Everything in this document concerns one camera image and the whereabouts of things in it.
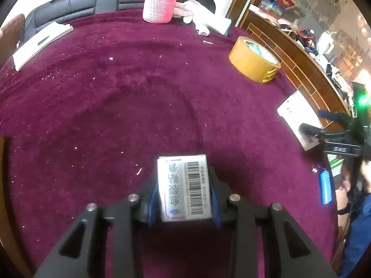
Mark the maroon velvet tablecloth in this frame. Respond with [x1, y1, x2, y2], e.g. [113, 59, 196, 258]
[0, 9, 348, 278]

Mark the white green striped carton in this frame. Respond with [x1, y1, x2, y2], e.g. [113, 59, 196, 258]
[327, 153, 346, 178]

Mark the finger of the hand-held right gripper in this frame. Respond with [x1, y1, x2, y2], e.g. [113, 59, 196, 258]
[298, 123, 326, 140]
[317, 109, 354, 134]

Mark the blue lighter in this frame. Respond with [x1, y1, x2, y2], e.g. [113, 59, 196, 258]
[318, 169, 333, 205]

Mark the white notebook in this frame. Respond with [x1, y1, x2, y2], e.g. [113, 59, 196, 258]
[12, 22, 74, 71]

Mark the large white carton box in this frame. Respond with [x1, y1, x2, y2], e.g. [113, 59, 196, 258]
[277, 90, 323, 152]

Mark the white container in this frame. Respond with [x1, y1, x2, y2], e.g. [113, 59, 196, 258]
[317, 31, 334, 54]

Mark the person's right hand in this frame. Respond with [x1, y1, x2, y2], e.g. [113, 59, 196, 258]
[359, 161, 371, 194]

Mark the brown packing tape roll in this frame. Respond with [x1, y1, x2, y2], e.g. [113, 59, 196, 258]
[228, 36, 281, 84]

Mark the small white barcode box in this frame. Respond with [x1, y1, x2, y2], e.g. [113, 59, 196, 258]
[157, 154, 213, 223]

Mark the bottle in pink knitted sleeve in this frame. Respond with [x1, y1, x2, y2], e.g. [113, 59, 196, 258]
[143, 0, 182, 24]

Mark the white work glove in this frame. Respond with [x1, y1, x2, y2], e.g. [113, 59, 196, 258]
[174, 0, 232, 37]

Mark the brown armchair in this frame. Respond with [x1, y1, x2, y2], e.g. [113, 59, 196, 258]
[0, 13, 26, 67]

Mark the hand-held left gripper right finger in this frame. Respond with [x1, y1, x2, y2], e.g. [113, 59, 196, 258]
[208, 166, 338, 278]

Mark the wooden cabinet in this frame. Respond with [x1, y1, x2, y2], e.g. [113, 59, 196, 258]
[226, 0, 371, 139]

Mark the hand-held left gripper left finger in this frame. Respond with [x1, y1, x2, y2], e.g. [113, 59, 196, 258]
[34, 178, 159, 278]

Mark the blue printed box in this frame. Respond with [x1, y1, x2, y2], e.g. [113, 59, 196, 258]
[259, 0, 284, 16]

